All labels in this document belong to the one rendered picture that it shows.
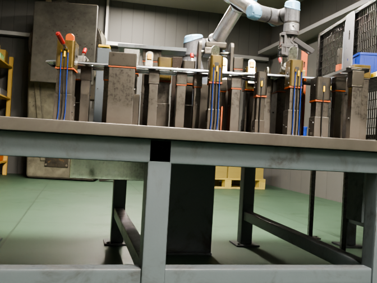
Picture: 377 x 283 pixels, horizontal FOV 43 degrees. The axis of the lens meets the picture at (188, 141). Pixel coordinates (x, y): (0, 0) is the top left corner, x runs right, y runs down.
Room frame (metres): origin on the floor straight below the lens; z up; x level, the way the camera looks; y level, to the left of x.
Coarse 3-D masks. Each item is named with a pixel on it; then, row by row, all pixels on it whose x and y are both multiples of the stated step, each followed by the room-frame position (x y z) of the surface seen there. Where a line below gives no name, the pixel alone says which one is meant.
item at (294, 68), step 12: (300, 60) 2.08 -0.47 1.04; (288, 72) 2.10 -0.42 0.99; (300, 72) 2.08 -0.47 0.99; (288, 84) 2.09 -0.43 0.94; (300, 84) 2.08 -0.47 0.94; (288, 96) 2.11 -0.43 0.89; (300, 96) 2.08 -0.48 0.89; (288, 108) 2.10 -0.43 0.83; (288, 120) 2.09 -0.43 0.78; (288, 132) 2.09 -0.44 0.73
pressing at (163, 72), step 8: (48, 64) 2.24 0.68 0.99; (80, 64) 2.24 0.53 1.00; (88, 64) 2.24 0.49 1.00; (96, 64) 2.17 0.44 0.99; (104, 64) 2.17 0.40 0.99; (136, 72) 2.37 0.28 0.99; (144, 72) 2.37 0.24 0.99; (160, 72) 2.38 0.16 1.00; (168, 72) 2.38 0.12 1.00; (176, 72) 2.35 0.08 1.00; (192, 72) 2.31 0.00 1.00; (200, 72) 2.31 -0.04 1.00; (224, 72) 2.21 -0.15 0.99; (232, 72) 2.22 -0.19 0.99; (240, 72) 2.23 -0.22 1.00; (248, 72) 2.23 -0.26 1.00; (248, 80) 2.42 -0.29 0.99; (304, 80) 2.37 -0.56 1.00
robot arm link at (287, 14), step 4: (292, 0) 2.30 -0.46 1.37; (288, 4) 2.31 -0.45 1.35; (292, 4) 2.30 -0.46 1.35; (296, 4) 2.30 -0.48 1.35; (284, 8) 2.33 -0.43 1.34; (288, 8) 2.30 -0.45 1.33; (292, 8) 2.29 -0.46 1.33; (296, 8) 2.30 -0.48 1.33; (284, 12) 2.32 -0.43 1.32; (288, 12) 2.30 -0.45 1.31; (292, 12) 2.30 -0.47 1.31; (296, 12) 2.30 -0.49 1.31; (284, 16) 2.32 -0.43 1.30; (288, 16) 2.30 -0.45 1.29; (292, 16) 2.30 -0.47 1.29; (296, 16) 2.30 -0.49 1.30; (284, 20) 2.32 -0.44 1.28; (288, 20) 2.30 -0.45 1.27; (292, 20) 2.30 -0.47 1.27; (296, 20) 2.30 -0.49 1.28
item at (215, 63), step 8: (216, 56) 2.08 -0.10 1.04; (208, 64) 2.15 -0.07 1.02; (216, 64) 2.08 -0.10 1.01; (208, 72) 2.13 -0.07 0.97; (216, 72) 2.08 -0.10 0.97; (208, 80) 2.11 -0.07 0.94; (216, 80) 2.08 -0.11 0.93; (208, 88) 2.15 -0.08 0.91; (216, 88) 2.08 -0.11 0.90; (208, 96) 2.13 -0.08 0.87; (216, 96) 2.09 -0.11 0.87; (208, 104) 2.11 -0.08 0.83; (216, 104) 2.10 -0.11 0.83; (208, 112) 2.09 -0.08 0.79; (216, 112) 2.09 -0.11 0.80; (208, 120) 2.09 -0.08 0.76; (216, 120) 2.09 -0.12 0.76; (208, 128) 2.09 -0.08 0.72; (216, 128) 2.09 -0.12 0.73
